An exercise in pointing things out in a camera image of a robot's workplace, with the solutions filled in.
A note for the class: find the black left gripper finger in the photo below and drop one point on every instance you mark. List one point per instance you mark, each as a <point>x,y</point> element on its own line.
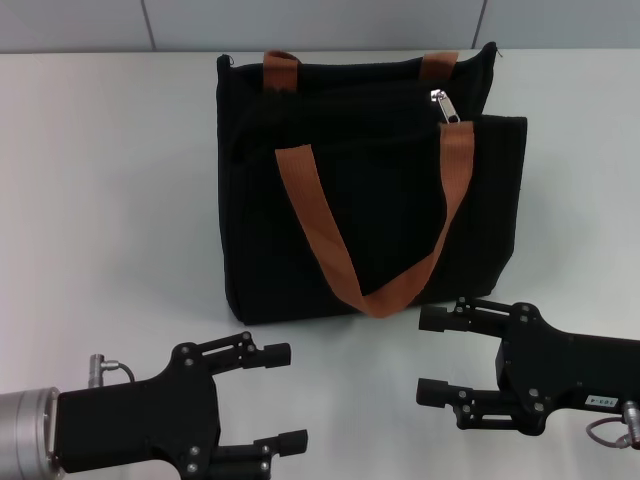
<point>275,355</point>
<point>290,442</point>

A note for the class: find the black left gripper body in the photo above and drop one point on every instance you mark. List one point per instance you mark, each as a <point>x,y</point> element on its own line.
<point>135,420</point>

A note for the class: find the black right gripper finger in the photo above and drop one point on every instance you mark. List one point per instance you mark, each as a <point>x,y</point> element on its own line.
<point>435,392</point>
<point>435,319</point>

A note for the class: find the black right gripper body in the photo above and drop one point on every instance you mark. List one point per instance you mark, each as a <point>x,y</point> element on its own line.
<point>565,365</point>

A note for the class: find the silver metal zipper pull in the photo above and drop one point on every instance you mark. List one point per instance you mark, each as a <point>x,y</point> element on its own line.
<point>447,107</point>

